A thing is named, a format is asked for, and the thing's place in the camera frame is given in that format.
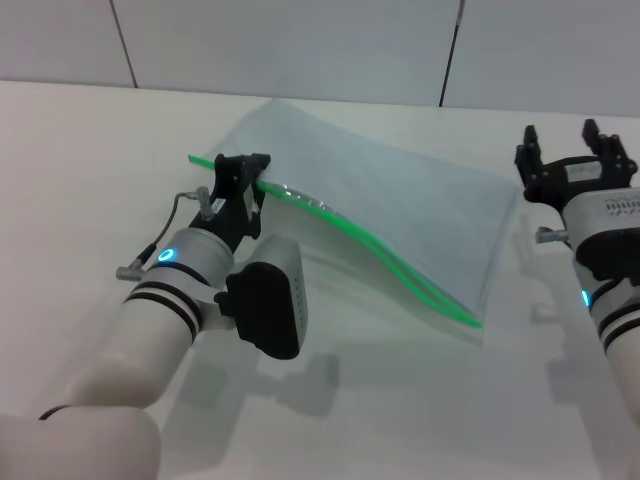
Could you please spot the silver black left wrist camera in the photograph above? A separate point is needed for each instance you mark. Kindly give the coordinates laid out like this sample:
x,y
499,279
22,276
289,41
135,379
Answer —
x,y
270,305

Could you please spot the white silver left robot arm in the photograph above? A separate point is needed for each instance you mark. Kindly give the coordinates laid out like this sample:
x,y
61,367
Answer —
x,y
135,350

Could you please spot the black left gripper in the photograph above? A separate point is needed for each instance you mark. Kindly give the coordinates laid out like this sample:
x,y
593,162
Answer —
x,y
225,215

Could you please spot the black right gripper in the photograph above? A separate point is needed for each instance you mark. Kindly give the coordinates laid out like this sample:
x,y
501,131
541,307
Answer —
x,y
570,180

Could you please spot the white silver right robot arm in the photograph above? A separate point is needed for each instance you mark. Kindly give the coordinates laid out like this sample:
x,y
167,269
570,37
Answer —
x,y
625,360

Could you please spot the clear green-zip document bag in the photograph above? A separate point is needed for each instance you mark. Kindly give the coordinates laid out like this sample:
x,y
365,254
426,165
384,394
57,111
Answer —
x,y
400,200

